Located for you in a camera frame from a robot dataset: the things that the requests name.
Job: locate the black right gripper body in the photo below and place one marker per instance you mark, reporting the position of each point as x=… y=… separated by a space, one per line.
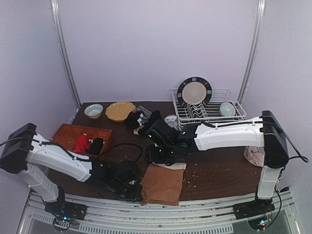
x=148 y=126

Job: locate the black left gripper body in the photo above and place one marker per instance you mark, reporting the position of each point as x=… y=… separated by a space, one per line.
x=129 y=191

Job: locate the tan brown boxer underwear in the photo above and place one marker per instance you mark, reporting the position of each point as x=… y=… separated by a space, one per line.
x=162 y=184

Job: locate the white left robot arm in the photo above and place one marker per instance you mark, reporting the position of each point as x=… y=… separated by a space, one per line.
x=25 y=150

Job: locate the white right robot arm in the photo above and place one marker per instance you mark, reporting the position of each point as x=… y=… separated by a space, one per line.
x=263 y=131

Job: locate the grey white underwear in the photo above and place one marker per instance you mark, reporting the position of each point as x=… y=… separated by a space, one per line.
x=172 y=121

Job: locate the grey underwear pile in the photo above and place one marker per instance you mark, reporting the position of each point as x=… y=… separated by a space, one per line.
x=142 y=115

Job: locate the black underwear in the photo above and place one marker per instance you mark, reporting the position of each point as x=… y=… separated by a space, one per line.
x=142 y=130

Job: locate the pink beige underwear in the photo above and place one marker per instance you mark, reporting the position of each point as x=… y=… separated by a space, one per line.
x=255 y=155

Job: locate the black rolled cloth in box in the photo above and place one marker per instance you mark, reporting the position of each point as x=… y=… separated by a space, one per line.
x=95 y=147

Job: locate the red rolled cloth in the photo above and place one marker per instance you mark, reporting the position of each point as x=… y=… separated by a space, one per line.
x=82 y=143

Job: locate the black rimmed beige plate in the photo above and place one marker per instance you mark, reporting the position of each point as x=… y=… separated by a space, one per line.
x=194 y=91

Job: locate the yellow dotted plate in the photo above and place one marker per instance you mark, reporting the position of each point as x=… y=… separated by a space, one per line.
x=119 y=111

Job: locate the light green bowl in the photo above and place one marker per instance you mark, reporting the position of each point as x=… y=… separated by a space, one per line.
x=226 y=109

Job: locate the brown wooden organizer box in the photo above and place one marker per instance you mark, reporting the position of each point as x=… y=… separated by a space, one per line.
x=67 y=135

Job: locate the blue patterned bowl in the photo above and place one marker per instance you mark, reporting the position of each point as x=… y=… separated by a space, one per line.
x=93 y=111

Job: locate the white wire dish rack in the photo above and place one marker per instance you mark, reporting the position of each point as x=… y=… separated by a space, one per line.
x=209 y=112

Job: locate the metal front rail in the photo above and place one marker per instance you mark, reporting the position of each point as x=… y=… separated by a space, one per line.
x=212 y=216

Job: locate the right metal corner post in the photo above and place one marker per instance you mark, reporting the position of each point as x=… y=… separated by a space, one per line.
x=253 y=50

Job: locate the metal corner post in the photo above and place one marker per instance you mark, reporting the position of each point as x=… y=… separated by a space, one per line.
x=64 y=53
x=253 y=50

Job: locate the left metal corner post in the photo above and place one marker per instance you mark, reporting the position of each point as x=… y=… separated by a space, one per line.
x=64 y=53

